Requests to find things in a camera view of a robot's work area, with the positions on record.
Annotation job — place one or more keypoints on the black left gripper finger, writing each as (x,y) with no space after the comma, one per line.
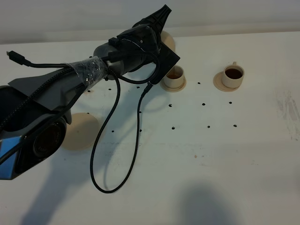
(162,13)

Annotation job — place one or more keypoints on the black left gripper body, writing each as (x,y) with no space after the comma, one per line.
(155,24)

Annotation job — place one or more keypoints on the beige teapot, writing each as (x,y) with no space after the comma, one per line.
(168,40)

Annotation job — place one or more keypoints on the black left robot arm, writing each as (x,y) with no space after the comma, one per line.
(35,111)

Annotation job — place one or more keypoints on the beige teapot coaster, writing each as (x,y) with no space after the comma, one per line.
(82,132)

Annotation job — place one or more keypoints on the left beige teacup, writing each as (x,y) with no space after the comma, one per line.
(175,72)

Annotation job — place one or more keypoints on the beige teacup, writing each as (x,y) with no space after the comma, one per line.
(232,76)
(175,72)

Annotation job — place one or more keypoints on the left beige saucer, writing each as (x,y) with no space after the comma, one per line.
(173,85)

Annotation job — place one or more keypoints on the beige saucer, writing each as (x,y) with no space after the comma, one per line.
(217,81)
(173,85)

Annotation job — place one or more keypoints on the clear plastic tape wrap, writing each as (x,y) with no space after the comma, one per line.
(90,71)

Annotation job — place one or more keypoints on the right beige saucer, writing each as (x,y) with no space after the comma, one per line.
(217,81)

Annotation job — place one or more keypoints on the right beige teacup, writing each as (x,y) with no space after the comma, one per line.
(232,76)

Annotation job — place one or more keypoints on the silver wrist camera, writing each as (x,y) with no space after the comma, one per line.
(167,60)

